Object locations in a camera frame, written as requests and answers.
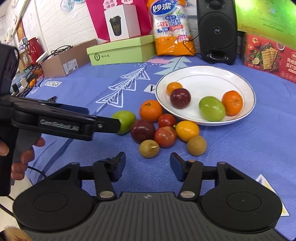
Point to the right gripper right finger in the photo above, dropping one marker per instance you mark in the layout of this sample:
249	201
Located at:
191	174

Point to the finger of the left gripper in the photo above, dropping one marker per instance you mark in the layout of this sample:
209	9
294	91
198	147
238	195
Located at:
75	126
35	106

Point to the white coffee cup box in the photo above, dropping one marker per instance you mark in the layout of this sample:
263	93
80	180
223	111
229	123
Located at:
122	22

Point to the white round plate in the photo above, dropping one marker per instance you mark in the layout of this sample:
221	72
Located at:
202	81

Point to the red cracker box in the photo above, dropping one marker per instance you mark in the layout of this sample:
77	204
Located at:
270	56

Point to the red nectarine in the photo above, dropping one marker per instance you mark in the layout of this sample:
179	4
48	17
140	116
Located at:
165	136
166	120

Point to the brown cardboard box left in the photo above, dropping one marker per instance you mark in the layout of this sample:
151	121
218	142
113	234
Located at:
66	62

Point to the green apple in plate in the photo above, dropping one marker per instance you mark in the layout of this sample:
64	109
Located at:
212	108

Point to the green apple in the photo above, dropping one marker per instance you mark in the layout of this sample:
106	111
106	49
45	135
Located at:
126	118
212	108

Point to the light green shoe box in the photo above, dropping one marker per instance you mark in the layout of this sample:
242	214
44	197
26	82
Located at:
134	50

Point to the dark red plum on table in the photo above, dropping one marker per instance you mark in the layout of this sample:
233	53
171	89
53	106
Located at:
142	130

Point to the paper cups package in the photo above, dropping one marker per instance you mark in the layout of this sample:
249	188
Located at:
171	30

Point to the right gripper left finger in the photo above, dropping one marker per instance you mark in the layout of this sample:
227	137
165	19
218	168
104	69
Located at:
104	173

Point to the yellow orange kumquat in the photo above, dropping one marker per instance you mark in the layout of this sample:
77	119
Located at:
186	130

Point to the red kettle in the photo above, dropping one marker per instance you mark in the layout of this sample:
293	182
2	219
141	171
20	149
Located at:
34	49

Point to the black speaker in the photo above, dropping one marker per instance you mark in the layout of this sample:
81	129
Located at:
217	28

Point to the large green gift box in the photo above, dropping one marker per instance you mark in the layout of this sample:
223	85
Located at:
274	20

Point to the small orange front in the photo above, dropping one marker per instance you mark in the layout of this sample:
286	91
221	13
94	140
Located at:
172	86

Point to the brown kiwi fruit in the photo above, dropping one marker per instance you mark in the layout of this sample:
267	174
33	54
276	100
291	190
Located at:
149	149

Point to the large orange near plate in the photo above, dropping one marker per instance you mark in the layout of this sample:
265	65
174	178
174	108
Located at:
150	111

